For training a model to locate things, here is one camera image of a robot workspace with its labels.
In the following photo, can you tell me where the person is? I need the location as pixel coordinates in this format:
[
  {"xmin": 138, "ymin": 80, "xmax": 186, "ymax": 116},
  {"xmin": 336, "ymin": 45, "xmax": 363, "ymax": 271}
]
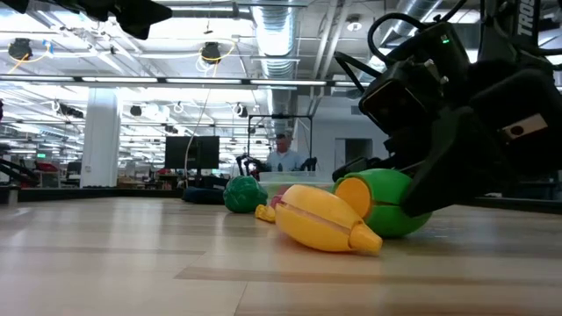
[{"xmin": 263, "ymin": 131, "xmax": 308, "ymax": 173}]

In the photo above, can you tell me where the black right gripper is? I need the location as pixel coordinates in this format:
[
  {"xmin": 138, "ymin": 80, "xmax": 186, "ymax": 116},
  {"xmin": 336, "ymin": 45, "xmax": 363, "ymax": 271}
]
[{"xmin": 400, "ymin": 56, "xmax": 562, "ymax": 219}]

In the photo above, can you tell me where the black aluminium table frame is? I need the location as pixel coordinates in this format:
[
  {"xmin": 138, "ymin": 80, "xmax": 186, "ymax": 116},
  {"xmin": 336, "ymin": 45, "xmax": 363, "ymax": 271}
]
[{"xmin": 0, "ymin": 157, "xmax": 562, "ymax": 216}]

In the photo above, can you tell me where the white pillar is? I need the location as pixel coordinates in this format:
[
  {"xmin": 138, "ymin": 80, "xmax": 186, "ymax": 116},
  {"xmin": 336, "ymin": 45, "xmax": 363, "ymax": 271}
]
[{"xmin": 79, "ymin": 87, "xmax": 122, "ymax": 189}]

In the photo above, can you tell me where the yellow toy banana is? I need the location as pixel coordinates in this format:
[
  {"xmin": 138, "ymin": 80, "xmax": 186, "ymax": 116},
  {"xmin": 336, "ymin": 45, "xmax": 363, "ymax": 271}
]
[{"xmin": 274, "ymin": 183, "xmax": 384, "ymax": 256}]

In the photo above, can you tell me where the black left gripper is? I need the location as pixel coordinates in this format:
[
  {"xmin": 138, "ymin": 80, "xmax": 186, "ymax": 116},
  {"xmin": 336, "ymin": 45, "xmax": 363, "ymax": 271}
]
[{"xmin": 55, "ymin": 0, "xmax": 174, "ymax": 41}]

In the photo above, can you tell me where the clear plastic tupperware container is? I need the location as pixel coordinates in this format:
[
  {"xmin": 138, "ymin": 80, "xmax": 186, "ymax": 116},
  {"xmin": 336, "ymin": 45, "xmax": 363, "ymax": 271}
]
[{"xmin": 258, "ymin": 170, "xmax": 339, "ymax": 198}]

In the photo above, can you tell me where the overhead light bar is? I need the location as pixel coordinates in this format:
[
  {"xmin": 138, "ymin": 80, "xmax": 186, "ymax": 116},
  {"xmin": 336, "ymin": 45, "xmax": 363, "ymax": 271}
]
[{"xmin": 0, "ymin": 74, "xmax": 374, "ymax": 91}]

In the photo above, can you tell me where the silver ceiling duct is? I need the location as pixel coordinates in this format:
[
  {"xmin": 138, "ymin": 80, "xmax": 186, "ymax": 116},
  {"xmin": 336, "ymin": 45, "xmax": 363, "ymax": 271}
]
[{"xmin": 252, "ymin": 0, "xmax": 304, "ymax": 137}]

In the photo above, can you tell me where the dark green toy pepper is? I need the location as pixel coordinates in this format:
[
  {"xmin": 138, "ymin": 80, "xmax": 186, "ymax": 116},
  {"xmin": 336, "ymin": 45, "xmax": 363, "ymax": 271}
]
[{"xmin": 222, "ymin": 176, "xmax": 269, "ymax": 214}]

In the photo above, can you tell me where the dark navy folded cloth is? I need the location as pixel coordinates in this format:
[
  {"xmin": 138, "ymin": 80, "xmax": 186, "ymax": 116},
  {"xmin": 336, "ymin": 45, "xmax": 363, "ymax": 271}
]
[{"xmin": 182, "ymin": 186, "xmax": 226, "ymax": 206}]

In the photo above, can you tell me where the green toy mango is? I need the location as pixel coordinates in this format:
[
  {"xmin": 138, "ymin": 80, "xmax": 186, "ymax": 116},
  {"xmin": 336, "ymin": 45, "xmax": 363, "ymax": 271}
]
[{"xmin": 332, "ymin": 168, "xmax": 434, "ymax": 240}]

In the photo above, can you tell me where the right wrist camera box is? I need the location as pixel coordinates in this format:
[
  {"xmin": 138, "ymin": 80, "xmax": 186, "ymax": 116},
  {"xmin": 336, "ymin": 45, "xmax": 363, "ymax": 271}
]
[{"xmin": 358, "ymin": 59, "xmax": 445, "ymax": 135}]

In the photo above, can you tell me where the black ceiling camera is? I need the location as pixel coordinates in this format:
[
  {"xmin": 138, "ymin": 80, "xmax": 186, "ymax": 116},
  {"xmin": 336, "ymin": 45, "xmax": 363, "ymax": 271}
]
[
  {"xmin": 7, "ymin": 38, "xmax": 34, "ymax": 61},
  {"xmin": 200, "ymin": 41, "xmax": 223, "ymax": 65}
]

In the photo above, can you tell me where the black background monitor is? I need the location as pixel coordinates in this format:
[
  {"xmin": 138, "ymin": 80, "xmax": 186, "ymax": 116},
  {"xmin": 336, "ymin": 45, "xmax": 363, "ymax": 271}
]
[{"xmin": 164, "ymin": 135, "xmax": 220, "ymax": 171}]

